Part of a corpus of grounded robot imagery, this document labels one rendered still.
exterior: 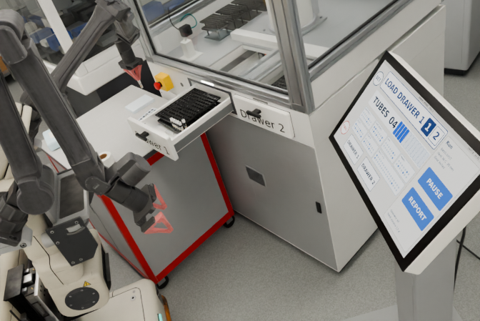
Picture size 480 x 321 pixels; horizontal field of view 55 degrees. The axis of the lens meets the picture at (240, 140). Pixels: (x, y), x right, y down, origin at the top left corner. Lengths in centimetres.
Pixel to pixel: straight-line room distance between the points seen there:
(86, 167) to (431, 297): 107
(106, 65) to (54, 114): 156
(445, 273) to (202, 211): 126
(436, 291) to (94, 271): 104
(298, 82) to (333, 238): 77
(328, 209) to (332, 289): 47
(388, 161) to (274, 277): 126
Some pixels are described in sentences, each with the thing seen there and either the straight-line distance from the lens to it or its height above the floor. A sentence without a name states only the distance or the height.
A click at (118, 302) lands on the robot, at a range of 214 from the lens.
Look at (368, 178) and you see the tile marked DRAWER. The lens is 122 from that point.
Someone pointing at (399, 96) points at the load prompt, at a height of 115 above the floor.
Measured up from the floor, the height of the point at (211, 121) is 86.
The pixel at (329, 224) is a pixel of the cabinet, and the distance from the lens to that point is 194.
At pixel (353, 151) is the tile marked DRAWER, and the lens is 130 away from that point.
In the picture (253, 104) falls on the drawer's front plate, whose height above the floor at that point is 92.
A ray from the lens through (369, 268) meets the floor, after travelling 228.
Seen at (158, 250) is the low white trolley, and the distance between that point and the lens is 227.
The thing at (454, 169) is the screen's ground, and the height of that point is 114.
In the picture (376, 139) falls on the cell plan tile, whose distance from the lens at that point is 124.
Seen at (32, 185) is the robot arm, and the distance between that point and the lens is 112.
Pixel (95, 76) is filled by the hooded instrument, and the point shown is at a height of 87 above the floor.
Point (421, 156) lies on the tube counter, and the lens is 110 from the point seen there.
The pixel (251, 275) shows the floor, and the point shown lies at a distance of 234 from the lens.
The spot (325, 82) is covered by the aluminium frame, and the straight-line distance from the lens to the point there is 160.
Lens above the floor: 184
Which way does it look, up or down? 36 degrees down
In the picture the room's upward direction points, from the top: 17 degrees counter-clockwise
